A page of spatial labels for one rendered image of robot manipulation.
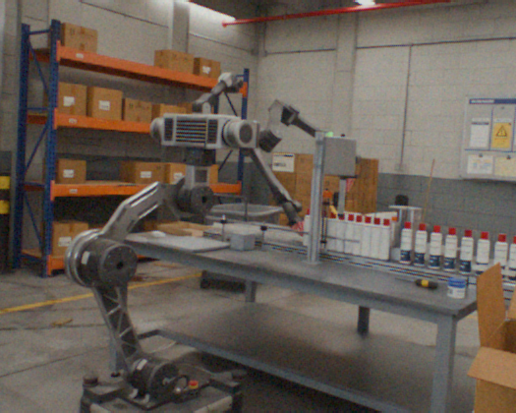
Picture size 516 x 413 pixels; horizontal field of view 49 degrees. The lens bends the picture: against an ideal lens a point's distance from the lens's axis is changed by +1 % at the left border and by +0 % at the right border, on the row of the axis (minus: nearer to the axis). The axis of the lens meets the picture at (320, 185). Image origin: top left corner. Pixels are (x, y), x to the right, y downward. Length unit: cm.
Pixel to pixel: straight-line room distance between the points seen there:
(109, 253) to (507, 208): 551
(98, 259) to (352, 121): 608
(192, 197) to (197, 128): 32
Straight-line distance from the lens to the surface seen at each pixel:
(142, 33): 774
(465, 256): 263
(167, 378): 271
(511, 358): 113
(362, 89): 802
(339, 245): 291
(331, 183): 642
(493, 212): 717
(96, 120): 626
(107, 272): 236
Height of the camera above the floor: 137
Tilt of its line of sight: 3 degrees down
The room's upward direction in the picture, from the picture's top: 4 degrees clockwise
